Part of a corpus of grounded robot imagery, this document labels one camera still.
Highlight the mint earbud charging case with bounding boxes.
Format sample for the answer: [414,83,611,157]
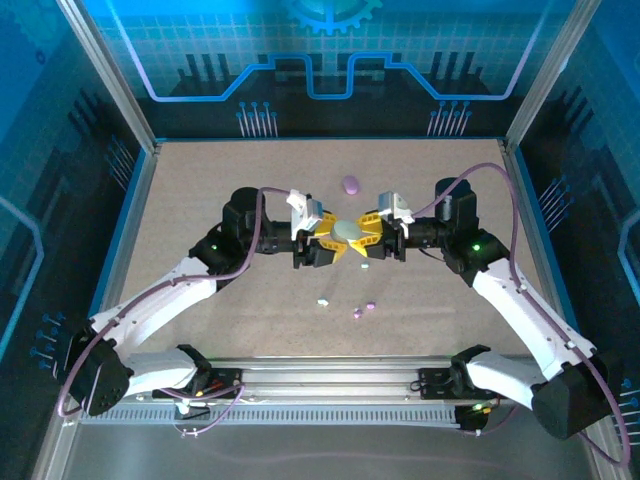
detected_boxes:
[332,219,362,244]

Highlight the aluminium frame post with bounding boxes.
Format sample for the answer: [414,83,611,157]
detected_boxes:
[53,0,160,154]
[501,0,602,154]

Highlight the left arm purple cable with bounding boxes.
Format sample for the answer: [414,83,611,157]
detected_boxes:
[57,186,294,439]

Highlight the grey slotted cable duct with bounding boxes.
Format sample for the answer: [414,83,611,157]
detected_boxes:
[79,403,464,427]

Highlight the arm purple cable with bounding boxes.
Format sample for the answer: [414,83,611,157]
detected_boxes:
[57,186,294,439]
[410,162,632,469]

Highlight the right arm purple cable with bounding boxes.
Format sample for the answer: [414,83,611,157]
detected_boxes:
[410,162,632,469]

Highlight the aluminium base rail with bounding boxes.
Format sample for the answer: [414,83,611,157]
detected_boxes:
[119,355,541,409]

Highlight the right aluminium side rail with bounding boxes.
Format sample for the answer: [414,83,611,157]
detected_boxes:
[499,139,629,480]

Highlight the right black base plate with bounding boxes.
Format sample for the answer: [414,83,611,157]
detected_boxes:
[418,367,469,401]

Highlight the right aluminium frame post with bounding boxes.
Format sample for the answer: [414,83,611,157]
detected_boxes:
[501,0,602,154]

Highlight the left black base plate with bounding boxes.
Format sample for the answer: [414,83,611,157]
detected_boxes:
[152,367,246,401]

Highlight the left aluminium frame post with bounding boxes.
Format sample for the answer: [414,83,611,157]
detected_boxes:
[53,0,160,154]

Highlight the aluminium side rail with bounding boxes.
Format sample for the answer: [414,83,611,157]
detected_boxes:
[499,139,629,480]
[29,142,161,480]

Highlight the left aluminium side rail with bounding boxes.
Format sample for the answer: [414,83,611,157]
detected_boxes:
[29,142,161,480]

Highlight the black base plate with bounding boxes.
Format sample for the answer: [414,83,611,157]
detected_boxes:
[418,367,469,401]
[152,367,246,401]

